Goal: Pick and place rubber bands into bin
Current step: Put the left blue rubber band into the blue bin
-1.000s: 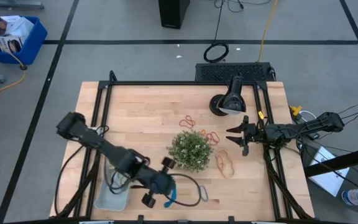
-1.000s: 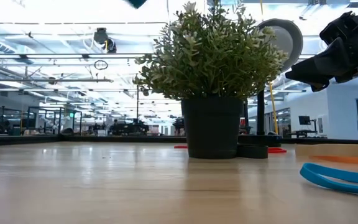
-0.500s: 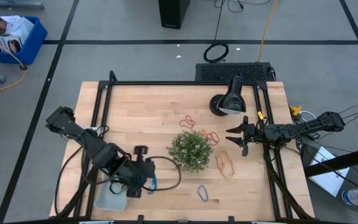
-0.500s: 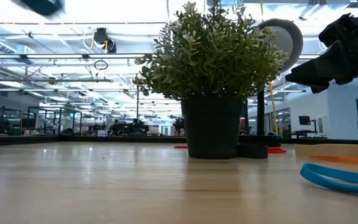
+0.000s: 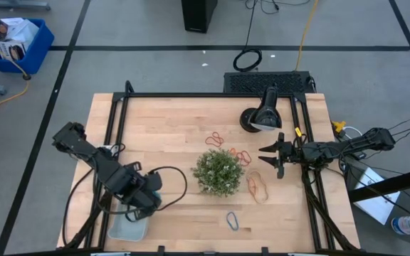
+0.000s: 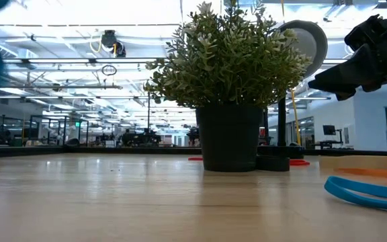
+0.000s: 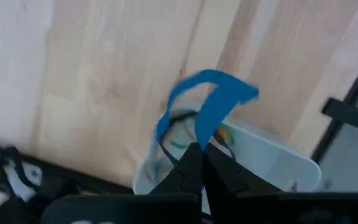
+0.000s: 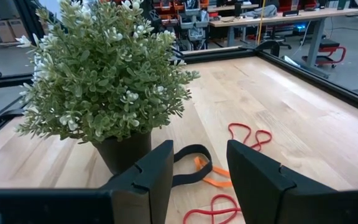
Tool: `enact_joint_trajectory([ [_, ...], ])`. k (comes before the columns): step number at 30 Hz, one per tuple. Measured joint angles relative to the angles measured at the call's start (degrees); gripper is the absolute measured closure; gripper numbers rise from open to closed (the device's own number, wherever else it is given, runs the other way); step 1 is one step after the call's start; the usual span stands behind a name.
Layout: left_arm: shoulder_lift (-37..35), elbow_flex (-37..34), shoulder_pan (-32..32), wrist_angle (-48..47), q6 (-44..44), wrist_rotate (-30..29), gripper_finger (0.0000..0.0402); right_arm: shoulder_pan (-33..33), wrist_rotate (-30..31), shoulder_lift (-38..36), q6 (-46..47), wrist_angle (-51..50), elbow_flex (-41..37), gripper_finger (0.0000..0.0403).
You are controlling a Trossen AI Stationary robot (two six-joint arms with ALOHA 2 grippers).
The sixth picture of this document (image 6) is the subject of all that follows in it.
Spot black aluminium table frame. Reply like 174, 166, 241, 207
0, 145, 387, 159

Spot thin light blue rubber band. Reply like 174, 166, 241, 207
324, 175, 387, 213

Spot black overhead camera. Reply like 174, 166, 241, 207
100, 29, 127, 58

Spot black background workstation frame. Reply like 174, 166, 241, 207
28, 115, 90, 148

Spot black desk lamp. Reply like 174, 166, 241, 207
256, 19, 329, 160

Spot yellow cable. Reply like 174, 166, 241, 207
289, 87, 302, 146

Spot orange rubber band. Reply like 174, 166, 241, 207
337, 167, 387, 179

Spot green artificial plant black pot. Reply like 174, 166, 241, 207
143, 0, 312, 173

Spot wide tan rubber band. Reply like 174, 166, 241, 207
318, 155, 387, 174

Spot black rubber band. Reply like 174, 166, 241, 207
255, 155, 291, 172

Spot dark background robot station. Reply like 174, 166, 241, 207
118, 128, 163, 148

